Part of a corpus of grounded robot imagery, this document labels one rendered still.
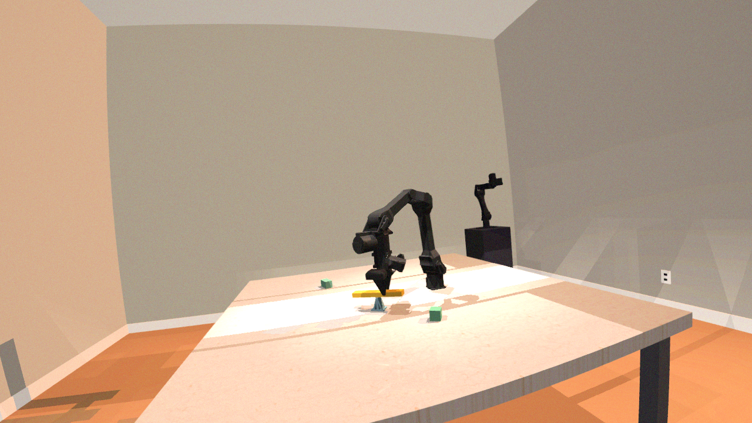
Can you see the green cube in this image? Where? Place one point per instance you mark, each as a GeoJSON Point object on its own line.
{"type": "Point", "coordinates": [435, 314]}

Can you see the yellow bar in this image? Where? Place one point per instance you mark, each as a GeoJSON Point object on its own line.
{"type": "Point", "coordinates": [377, 293]}

